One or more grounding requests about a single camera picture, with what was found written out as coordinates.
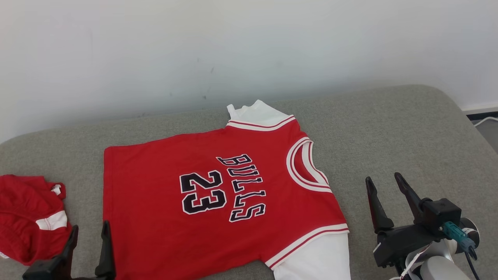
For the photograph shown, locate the white baseboard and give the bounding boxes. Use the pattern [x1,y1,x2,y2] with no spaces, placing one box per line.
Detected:
[461,102,498,115]

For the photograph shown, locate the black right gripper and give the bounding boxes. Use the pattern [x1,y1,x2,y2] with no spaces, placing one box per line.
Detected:
[365,172,448,269]

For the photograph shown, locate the white floor cable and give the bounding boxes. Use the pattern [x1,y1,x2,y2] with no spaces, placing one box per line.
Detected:
[474,116,498,128]

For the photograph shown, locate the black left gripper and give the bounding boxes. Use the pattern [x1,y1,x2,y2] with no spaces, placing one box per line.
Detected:
[22,220,116,280]

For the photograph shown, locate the grey fabric sofa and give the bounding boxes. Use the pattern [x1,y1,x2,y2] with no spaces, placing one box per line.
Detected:
[0,84,498,280]

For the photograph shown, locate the red basketball shorts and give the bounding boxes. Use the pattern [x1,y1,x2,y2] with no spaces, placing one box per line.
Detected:
[0,175,73,266]

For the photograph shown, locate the teal plug black cable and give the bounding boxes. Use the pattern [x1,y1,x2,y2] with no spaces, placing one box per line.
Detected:
[443,221,481,280]

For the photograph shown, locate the red white basketball jersey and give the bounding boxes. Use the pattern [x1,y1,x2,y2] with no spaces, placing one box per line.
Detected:
[103,100,351,280]

